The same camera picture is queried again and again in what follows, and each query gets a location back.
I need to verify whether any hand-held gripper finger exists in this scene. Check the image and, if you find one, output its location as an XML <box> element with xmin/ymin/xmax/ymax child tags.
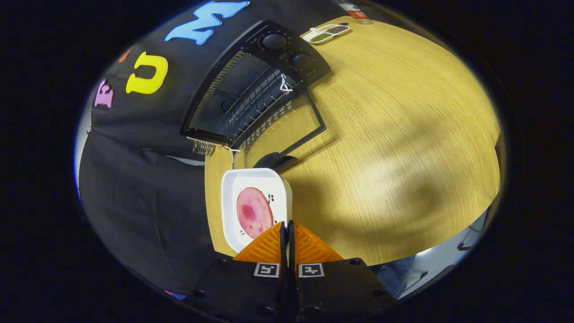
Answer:
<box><xmin>288</xmin><ymin>220</ymin><xmax>397</xmax><ymax>321</ymax></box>
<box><xmin>182</xmin><ymin>221</ymin><xmax>287</xmax><ymax>321</ymax></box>

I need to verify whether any pink ham slice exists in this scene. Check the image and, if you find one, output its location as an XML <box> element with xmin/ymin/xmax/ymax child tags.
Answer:
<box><xmin>236</xmin><ymin>187</ymin><xmax>274</xmax><ymax>239</ymax></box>

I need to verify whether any white square dish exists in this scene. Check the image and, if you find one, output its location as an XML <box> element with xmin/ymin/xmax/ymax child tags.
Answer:
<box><xmin>221</xmin><ymin>168</ymin><xmax>293</xmax><ymax>253</ymax></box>

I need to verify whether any black toaster oven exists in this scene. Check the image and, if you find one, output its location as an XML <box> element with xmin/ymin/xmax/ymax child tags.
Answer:
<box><xmin>179</xmin><ymin>19</ymin><xmax>331</xmax><ymax>173</ymax></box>

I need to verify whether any black backdrop cloth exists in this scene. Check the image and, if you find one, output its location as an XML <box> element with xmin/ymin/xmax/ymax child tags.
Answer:
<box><xmin>74</xmin><ymin>0</ymin><xmax>359</xmax><ymax>297</ymax></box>

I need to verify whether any white divided bean dish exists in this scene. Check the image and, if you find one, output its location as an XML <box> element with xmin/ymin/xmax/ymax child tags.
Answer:
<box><xmin>303</xmin><ymin>23</ymin><xmax>350</xmax><ymax>44</ymax></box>

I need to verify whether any clear water bottle red label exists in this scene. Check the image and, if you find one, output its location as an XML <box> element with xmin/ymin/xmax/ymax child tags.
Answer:
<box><xmin>337</xmin><ymin>0</ymin><xmax>373</xmax><ymax>25</ymax></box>

